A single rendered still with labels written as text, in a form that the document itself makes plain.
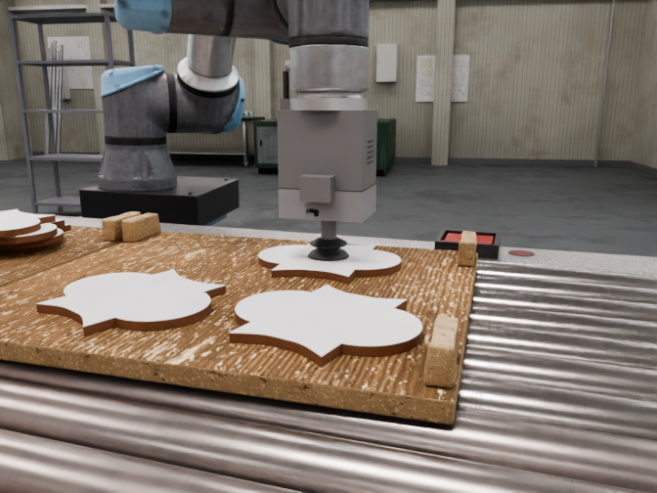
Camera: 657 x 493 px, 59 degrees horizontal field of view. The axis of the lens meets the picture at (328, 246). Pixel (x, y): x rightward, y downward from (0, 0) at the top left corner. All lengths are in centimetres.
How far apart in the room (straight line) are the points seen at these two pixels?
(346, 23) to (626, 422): 38
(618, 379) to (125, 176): 94
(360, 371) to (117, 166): 88
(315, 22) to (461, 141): 1070
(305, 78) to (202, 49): 59
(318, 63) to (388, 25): 1077
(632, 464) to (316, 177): 34
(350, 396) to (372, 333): 7
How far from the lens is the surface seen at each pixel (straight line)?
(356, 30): 56
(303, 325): 42
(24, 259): 70
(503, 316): 54
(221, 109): 119
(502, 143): 1128
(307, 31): 55
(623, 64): 1164
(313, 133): 55
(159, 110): 118
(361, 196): 55
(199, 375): 38
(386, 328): 41
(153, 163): 118
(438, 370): 35
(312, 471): 32
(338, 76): 54
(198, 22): 63
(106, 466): 33
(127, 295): 50
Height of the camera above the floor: 110
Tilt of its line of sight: 14 degrees down
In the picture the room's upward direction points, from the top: straight up
